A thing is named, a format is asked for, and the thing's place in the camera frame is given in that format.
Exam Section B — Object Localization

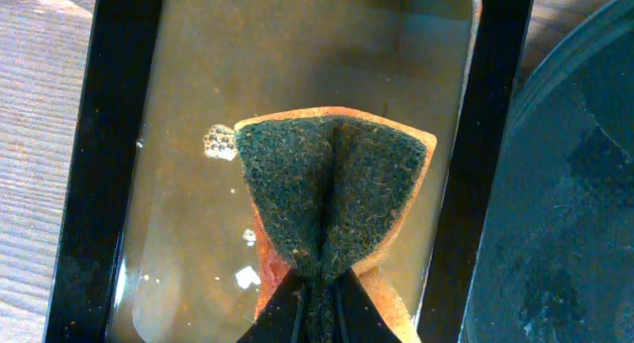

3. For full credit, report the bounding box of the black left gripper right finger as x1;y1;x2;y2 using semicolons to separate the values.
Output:
334;269;400;343

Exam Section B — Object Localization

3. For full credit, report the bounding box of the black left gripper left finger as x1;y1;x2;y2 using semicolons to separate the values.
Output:
237;270;310;343

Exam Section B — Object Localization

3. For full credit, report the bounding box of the black rectangular water tray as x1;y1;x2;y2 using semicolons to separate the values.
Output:
44;0;533;342

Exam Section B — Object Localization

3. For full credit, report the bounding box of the green and orange sponge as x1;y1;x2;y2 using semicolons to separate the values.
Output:
235;107;437;342

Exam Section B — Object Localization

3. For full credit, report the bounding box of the round black tray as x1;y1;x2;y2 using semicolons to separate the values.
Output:
459;0;633;343

